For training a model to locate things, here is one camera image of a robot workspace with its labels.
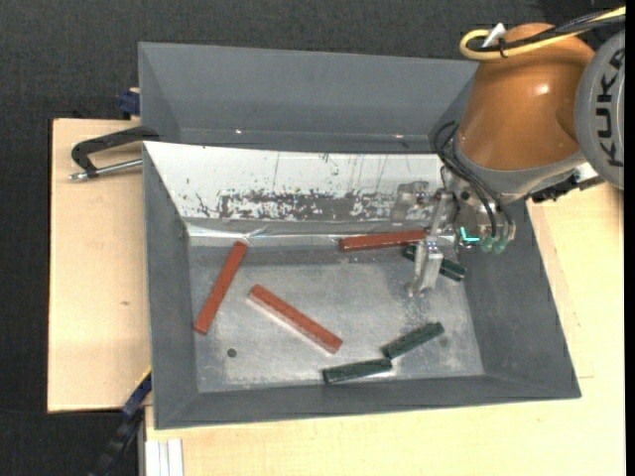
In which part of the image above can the grey metal bin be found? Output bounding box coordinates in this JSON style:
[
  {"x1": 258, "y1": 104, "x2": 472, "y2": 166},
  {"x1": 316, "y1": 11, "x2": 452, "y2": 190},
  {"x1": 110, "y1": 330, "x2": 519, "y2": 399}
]
[{"x1": 137, "y1": 41, "x2": 582, "y2": 431}]

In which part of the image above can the dark green flat block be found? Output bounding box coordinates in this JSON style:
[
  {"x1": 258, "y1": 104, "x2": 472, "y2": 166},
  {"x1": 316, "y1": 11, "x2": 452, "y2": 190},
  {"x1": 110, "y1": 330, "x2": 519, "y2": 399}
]
[
  {"x1": 402, "y1": 244, "x2": 468, "y2": 283},
  {"x1": 380, "y1": 320, "x2": 446, "y2": 360},
  {"x1": 321, "y1": 357, "x2": 395, "y2": 386}
]

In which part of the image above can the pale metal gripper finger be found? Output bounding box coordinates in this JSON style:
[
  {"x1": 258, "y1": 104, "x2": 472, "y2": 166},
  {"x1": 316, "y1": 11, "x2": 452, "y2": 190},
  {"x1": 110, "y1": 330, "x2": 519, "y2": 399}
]
[
  {"x1": 406, "y1": 239, "x2": 432, "y2": 298},
  {"x1": 419, "y1": 248, "x2": 445, "y2": 298}
]

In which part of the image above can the red-brown flat block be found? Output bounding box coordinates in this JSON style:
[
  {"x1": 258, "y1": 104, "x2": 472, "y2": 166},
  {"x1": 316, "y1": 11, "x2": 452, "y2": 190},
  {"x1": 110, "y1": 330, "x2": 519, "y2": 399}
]
[
  {"x1": 192, "y1": 240, "x2": 249, "y2": 337},
  {"x1": 246, "y1": 284, "x2": 344, "y2": 357},
  {"x1": 338, "y1": 229, "x2": 431, "y2": 254}
]

